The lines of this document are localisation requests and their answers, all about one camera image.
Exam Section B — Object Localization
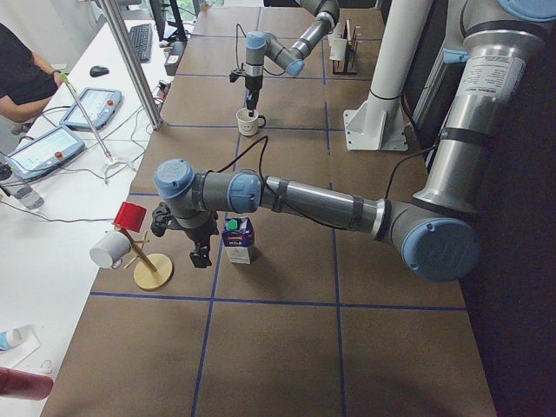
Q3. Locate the white grey mug on stand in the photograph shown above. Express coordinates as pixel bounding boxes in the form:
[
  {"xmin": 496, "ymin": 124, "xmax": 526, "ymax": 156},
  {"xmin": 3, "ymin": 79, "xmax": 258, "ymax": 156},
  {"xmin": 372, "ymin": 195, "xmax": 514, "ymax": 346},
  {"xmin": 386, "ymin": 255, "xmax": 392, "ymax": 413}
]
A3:
[{"xmin": 89, "ymin": 231, "xmax": 131, "ymax": 268}]

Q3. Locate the white smiley face mug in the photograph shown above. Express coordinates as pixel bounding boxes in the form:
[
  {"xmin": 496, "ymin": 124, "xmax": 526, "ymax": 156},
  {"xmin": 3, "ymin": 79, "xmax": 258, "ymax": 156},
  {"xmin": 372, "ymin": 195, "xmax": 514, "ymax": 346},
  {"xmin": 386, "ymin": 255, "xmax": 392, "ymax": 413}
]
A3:
[{"xmin": 235, "ymin": 108, "xmax": 267, "ymax": 136}]

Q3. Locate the red cup on stand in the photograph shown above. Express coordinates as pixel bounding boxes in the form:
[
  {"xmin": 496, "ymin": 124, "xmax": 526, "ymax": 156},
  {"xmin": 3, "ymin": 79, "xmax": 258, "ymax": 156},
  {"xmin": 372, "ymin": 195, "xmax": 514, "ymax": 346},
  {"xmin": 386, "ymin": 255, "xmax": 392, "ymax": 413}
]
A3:
[{"xmin": 113, "ymin": 202, "xmax": 147, "ymax": 232}]

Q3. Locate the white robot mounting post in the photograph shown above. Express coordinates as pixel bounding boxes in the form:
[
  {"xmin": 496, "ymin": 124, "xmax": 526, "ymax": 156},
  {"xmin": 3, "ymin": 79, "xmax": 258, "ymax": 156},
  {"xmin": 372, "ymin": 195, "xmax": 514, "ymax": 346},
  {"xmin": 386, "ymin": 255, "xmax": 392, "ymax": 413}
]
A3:
[{"xmin": 343, "ymin": 0, "xmax": 433, "ymax": 152}]

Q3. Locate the wooden mug tree stand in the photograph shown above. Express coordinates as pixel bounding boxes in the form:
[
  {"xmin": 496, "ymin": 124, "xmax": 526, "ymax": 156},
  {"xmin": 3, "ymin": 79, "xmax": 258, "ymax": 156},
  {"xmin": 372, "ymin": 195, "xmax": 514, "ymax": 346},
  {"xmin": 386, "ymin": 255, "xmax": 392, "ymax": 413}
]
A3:
[{"xmin": 115, "ymin": 227, "xmax": 174, "ymax": 291}]

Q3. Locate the aluminium frame post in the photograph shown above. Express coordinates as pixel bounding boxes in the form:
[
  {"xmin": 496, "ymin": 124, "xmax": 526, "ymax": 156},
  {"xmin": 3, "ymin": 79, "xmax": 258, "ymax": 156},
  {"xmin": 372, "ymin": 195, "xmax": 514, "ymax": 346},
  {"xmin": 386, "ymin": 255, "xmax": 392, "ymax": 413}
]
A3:
[{"xmin": 99, "ymin": 0, "xmax": 163, "ymax": 130}]

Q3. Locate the far teach pendant tablet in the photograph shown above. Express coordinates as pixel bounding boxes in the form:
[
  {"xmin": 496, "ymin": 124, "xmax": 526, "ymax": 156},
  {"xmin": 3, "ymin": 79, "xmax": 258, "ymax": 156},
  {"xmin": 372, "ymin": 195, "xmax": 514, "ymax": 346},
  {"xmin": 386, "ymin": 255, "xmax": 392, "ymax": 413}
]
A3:
[{"xmin": 60, "ymin": 88, "xmax": 122, "ymax": 131}]

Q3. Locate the white mug on rack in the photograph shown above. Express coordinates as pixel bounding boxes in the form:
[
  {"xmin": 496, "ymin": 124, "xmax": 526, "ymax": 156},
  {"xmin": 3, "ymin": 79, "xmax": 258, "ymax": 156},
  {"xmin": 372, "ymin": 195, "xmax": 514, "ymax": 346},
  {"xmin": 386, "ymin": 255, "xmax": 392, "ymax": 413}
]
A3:
[
  {"xmin": 328, "ymin": 24, "xmax": 341, "ymax": 43},
  {"xmin": 329, "ymin": 38, "xmax": 348, "ymax": 62}
]

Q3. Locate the teach pendant tablet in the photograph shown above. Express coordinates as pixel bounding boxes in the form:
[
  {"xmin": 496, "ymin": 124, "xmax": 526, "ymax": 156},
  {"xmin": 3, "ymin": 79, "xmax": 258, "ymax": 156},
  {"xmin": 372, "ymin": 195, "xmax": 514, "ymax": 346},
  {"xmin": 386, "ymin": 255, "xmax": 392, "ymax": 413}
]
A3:
[
  {"xmin": 6, "ymin": 126, "xmax": 85, "ymax": 180},
  {"xmin": 60, "ymin": 88, "xmax": 122, "ymax": 131}
]

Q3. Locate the person in black shirt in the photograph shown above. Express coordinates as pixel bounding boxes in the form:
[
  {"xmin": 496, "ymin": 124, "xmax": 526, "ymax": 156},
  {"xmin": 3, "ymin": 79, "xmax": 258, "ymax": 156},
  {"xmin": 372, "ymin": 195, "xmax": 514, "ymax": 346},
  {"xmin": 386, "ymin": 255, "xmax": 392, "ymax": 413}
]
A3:
[{"xmin": 1, "ymin": 24, "xmax": 63, "ymax": 123}]

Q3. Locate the black computer keyboard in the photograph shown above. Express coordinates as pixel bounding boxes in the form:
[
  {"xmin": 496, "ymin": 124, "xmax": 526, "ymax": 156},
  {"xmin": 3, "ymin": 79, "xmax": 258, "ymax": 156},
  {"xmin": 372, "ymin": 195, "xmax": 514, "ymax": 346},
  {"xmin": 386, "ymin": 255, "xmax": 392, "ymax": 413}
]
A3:
[{"xmin": 129, "ymin": 23, "xmax": 153, "ymax": 63}]

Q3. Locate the black computer mouse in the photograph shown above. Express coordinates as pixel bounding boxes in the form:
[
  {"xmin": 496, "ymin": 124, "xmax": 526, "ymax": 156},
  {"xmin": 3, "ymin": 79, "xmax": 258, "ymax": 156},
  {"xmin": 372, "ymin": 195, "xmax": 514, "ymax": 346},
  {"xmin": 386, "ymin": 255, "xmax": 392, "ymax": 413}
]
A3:
[{"xmin": 89, "ymin": 65, "xmax": 109, "ymax": 78}]

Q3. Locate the blue milk carton green cap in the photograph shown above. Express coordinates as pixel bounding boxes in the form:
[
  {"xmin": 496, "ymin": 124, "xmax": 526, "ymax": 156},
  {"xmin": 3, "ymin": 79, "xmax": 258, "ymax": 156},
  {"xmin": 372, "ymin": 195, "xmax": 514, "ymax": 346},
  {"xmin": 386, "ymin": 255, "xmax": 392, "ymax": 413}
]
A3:
[{"xmin": 222, "ymin": 217, "xmax": 255, "ymax": 264}]

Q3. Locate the dark red bottle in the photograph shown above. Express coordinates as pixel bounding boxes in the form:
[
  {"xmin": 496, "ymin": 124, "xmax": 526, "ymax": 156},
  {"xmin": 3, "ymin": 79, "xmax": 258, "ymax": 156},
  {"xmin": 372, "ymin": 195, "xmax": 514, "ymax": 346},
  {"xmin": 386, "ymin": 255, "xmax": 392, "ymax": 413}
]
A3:
[{"xmin": 1, "ymin": 367, "xmax": 54, "ymax": 400}]

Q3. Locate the upper white mug on rack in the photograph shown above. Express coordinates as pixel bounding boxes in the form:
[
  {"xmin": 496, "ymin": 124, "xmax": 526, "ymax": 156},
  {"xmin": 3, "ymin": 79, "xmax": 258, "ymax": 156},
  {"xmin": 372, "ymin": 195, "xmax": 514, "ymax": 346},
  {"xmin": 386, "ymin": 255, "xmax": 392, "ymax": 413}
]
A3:
[{"xmin": 328, "ymin": 24, "xmax": 341, "ymax": 43}]

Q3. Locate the black box on desk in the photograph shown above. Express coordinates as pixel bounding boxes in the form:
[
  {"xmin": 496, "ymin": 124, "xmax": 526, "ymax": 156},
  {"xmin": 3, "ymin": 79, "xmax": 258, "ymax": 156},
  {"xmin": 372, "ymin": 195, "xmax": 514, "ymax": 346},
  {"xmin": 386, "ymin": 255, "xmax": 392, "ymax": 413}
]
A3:
[{"xmin": 164, "ymin": 55, "xmax": 181, "ymax": 76}]

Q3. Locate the black wire mug rack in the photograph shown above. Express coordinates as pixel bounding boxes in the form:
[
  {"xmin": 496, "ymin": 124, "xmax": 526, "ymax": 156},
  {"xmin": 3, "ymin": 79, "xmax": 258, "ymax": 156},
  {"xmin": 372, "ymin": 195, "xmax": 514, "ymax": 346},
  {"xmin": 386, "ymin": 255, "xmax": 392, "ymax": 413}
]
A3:
[{"xmin": 329, "ymin": 18, "xmax": 361, "ymax": 75}]

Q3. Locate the white blue tube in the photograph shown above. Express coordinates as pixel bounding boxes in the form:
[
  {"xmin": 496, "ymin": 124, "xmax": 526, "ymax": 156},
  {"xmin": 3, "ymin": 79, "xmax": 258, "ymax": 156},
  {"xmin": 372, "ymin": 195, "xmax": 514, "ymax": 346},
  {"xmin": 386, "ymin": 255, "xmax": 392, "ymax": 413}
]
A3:
[{"xmin": 0, "ymin": 328, "xmax": 23, "ymax": 353}]

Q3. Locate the metal reacher grabber stick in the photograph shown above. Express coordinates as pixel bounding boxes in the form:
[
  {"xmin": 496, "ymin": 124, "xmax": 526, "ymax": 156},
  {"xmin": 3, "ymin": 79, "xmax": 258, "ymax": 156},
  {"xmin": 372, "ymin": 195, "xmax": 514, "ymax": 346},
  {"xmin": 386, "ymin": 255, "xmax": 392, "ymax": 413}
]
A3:
[{"xmin": 61, "ymin": 73, "xmax": 136, "ymax": 183}]

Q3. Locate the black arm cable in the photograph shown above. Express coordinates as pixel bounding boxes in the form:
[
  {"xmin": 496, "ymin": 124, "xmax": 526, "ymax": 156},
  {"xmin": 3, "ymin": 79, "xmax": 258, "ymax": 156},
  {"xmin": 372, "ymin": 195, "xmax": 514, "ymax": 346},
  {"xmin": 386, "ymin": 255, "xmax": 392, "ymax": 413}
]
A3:
[{"xmin": 216, "ymin": 135, "xmax": 440, "ymax": 228}]

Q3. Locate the near teach pendant tablet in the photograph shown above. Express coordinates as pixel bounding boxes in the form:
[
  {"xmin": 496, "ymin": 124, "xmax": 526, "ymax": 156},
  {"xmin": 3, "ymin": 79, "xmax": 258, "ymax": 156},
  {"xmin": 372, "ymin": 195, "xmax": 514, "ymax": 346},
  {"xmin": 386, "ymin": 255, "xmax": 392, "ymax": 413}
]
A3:
[{"xmin": 6, "ymin": 126, "xmax": 85, "ymax": 180}]

